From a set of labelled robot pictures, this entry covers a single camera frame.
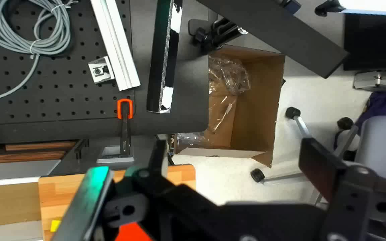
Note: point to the cardboard box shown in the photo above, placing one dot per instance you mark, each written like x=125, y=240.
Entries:
x=250, y=129

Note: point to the orange plate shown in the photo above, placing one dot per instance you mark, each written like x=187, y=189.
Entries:
x=132, y=232

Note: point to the clear plastic wrap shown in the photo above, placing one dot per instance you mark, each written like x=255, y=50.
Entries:
x=228, y=79

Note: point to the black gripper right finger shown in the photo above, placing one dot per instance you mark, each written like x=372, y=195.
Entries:
x=322, y=167

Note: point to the orange handled bar clamp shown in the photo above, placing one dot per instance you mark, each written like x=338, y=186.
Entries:
x=123, y=153

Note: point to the small metal corner bracket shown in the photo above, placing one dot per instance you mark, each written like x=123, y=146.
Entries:
x=101, y=70

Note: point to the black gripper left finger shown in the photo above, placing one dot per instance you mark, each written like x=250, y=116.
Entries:
x=80, y=220

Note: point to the black perforated board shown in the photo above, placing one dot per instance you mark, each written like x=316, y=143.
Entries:
x=58, y=88

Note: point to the aluminium extrusion bar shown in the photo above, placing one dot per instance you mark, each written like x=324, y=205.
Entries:
x=116, y=43

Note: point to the yellow block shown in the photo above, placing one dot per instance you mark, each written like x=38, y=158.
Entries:
x=54, y=225

